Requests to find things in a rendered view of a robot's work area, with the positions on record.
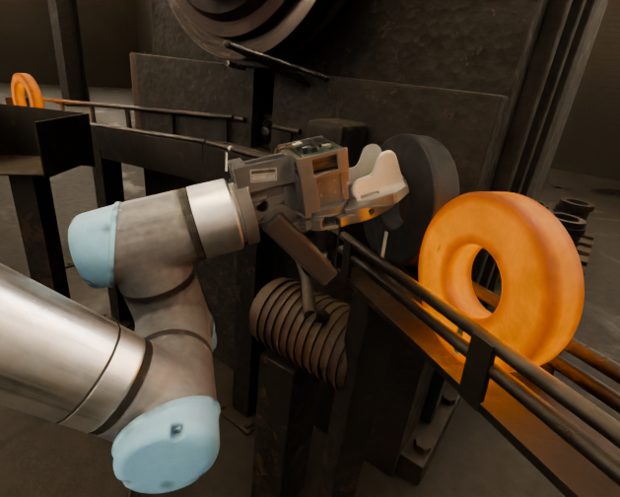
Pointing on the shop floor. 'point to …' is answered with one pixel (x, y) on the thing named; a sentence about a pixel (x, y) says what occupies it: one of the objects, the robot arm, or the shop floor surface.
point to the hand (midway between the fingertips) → (407, 185)
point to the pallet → (576, 224)
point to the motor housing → (291, 381)
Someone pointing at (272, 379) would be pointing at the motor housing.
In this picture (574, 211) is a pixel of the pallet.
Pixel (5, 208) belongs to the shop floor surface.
